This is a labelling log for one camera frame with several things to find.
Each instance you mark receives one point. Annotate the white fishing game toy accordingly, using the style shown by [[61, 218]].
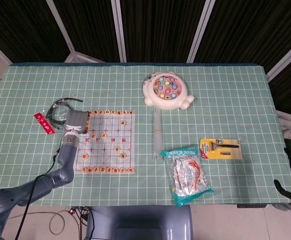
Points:
[[160, 100]]

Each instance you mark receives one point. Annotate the teal clear snack bag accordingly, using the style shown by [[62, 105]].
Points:
[[188, 177]]

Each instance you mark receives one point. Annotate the razor in yellow card pack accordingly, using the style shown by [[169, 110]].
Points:
[[210, 150]]

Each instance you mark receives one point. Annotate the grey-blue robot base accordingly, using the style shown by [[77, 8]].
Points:
[[140, 225]]

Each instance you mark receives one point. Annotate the green checkered tablecloth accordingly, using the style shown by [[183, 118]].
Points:
[[210, 120]]

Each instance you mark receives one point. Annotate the translucent xiangqi board sheet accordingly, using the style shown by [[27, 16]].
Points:
[[108, 160]]

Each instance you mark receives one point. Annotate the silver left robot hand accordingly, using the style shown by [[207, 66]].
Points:
[[76, 121]]

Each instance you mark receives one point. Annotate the dark-print round chess piece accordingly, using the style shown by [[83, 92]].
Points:
[[101, 112], [130, 112], [107, 112], [122, 155], [119, 113], [90, 113], [94, 112], [117, 149], [113, 112], [124, 112], [123, 122]]

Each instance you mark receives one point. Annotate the clear plastic tube bundle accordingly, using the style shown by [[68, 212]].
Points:
[[157, 135]]

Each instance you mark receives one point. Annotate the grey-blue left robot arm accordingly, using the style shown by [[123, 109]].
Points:
[[65, 160]]

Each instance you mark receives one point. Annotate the small red box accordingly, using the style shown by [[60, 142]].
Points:
[[44, 123]]

